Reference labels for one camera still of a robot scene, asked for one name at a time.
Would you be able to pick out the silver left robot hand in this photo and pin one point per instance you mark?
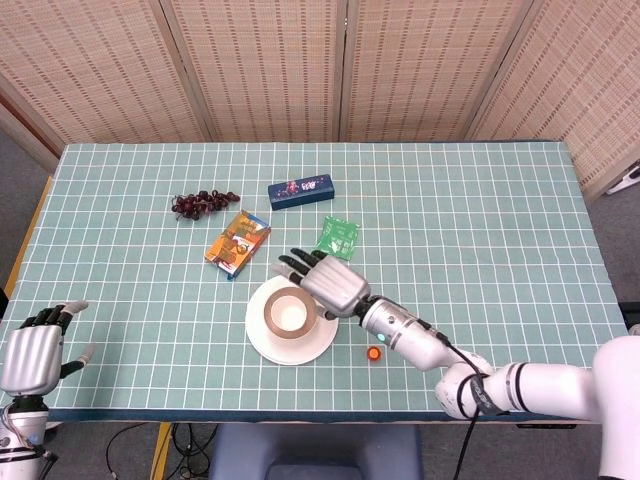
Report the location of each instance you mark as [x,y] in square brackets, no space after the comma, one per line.
[30,360]

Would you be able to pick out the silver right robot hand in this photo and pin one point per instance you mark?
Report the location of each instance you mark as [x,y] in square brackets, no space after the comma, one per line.
[335,287]

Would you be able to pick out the beige bowl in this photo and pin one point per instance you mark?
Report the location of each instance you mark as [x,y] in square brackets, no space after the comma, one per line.
[268,320]

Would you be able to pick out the blue robot base seat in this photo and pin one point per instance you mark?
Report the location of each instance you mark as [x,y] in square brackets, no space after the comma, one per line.
[315,452]

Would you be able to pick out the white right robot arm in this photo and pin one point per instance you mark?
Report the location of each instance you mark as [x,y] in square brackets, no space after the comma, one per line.
[410,335]

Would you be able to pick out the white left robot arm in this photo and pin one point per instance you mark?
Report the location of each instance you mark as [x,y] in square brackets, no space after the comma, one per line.
[20,440]

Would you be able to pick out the white round plate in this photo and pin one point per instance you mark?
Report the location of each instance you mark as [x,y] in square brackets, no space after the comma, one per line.
[290,352]

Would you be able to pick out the green sachet packet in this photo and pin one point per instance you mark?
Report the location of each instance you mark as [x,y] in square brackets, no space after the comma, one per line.
[342,235]

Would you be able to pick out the orange bottle cap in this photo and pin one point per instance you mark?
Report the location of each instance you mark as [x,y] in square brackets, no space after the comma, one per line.
[374,354]

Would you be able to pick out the dark blue rectangular box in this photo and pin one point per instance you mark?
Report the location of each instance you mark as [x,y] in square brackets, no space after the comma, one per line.
[300,192]

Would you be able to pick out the orange snack box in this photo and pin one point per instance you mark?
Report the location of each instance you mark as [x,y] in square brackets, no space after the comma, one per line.
[237,245]

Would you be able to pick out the green grid tablecloth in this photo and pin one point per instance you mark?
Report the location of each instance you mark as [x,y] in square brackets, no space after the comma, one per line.
[475,250]

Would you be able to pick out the dark red grape bunch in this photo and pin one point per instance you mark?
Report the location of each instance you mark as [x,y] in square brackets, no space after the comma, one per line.
[197,204]

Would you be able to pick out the bamboo folding screen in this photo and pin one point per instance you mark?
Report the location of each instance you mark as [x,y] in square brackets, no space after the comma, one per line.
[275,70]

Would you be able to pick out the white stand foot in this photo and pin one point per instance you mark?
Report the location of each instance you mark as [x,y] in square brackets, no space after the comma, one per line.
[627,181]

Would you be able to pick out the yellow table frame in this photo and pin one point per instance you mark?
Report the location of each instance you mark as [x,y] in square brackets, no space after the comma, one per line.
[161,450]

